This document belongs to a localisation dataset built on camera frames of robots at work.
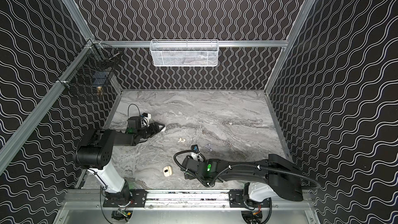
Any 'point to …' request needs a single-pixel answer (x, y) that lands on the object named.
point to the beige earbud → (181, 140)
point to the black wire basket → (90, 67)
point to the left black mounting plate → (138, 199)
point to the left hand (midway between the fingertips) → (166, 129)
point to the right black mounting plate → (236, 200)
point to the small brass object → (99, 89)
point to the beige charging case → (167, 171)
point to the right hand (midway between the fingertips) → (192, 169)
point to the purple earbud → (207, 146)
